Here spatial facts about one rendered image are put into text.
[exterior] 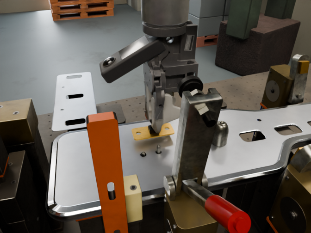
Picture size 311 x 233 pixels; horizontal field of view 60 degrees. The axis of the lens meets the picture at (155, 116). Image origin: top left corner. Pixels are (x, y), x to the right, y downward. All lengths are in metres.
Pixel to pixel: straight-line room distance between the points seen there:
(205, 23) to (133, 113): 3.01
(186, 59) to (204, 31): 3.61
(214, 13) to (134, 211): 3.82
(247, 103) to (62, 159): 0.97
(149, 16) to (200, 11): 3.54
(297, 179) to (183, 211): 0.16
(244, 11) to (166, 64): 2.60
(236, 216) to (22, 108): 0.46
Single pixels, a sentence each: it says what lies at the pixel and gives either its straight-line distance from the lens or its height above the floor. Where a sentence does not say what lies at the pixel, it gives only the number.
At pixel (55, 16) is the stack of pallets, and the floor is 0.07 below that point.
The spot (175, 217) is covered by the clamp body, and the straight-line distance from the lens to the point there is 0.36.
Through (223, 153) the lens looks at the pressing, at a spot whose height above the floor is 1.00.
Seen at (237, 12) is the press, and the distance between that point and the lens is 3.08.
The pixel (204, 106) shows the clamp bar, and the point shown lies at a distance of 0.27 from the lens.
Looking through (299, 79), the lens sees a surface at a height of 1.04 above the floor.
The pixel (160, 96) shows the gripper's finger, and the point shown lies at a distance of 0.46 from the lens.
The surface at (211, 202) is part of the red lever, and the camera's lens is 0.28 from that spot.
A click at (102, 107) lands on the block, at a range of 0.70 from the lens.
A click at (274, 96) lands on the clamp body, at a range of 0.82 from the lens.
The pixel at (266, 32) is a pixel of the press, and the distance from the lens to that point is 3.07.
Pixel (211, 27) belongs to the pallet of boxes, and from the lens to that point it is 4.13.
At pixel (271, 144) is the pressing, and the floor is 1.00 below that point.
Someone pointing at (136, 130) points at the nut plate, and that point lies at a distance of 0.55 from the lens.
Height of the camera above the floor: 1.35
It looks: 34 degrees down
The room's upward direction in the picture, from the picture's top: straight up
